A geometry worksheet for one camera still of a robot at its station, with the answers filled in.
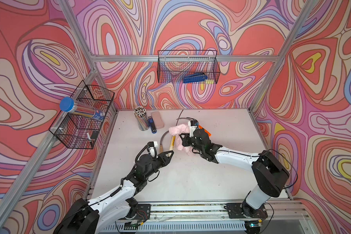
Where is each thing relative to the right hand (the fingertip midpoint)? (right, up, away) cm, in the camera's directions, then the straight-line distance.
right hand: (180, 138), depth 86 cm
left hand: (-3, -8, -9) cm, 12 cm away
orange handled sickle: (+16, +7, +23) cm, 29 cm away
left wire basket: (-54, +5, -13) cm, 56 cm away
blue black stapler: (-20, +7, +20) cm, 30 cm away
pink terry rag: (0, +6, -5) cm, 8 cm away
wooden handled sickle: (-13, -7, +10) cm, 18 cm away
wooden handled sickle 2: (-4, 0, -4) cm, 6 cm away
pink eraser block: (-17, +11, +27) cm, 33 cm away
